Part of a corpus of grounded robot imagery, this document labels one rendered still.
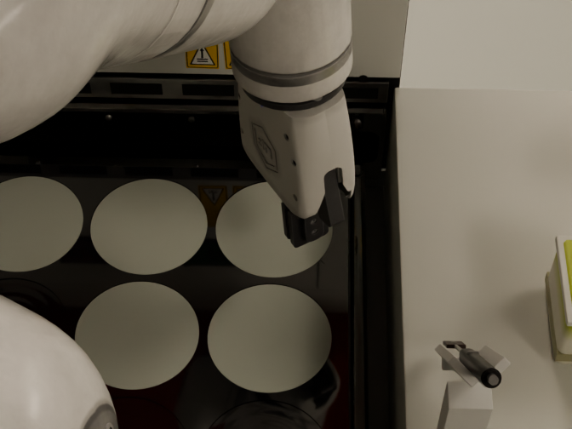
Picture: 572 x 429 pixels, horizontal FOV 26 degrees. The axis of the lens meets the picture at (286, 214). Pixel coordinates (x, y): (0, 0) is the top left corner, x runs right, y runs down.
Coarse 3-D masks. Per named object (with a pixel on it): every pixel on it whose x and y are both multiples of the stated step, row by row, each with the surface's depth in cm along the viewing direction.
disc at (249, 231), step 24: (240, 192) 109; (264, 192) 109; (240, 216) 108; (264, 216) 108; (240, 240) 106; (264, 240) 106; (288, 240) 106; (240, 264) 105; (264, 264) 105; (288, 264) 105; (312, 264) 105
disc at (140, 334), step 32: (128, 288) 103; (160, 288) 103; (96, 320) 102; (128, 320) 102; (160, 320) 102; (192, 320) 102; (96, 352) 100; (128, 352) 100; (160, 352) 100; (192, 352) 100; (128, 384) 98
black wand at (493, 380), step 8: (448, 344) 89; (456, 344) 89; (464, 344) 89; (464, 352) 81; (472, 352) 80; (464, 360) 80; (472, 360) 77; (480, 360) 76; (472, 368) 76; (480, 368) 73; (488, 368) 72; (480, 376) 72; (488, 376) 72; (496, 376) 71; (488, 384) 72; (496, 384) 71
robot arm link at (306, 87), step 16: (240, 64) 83; (336, 64) 82; (240, 80) 84; (256, 80) 82; (272, 80) 82; (288, 80) 82; (304, 80) 82; (320, 80) 82; (336, 80) 83; (256, 96) 84; (272, 96) 83; (288, 96) 83; (304, 96) 83; (320, 96) 83
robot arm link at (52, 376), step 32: (0, 320) 41; (32, 320) 42; (0, 352) 39; (32, 352) 40; (64, 352) 41; (0, 384) 38; (32, 384) 39; (64, 384) 40; (96, 384) 42; (0, 416) 38; (32, 416) 38; (64, 416) 39; (96, 416) 41
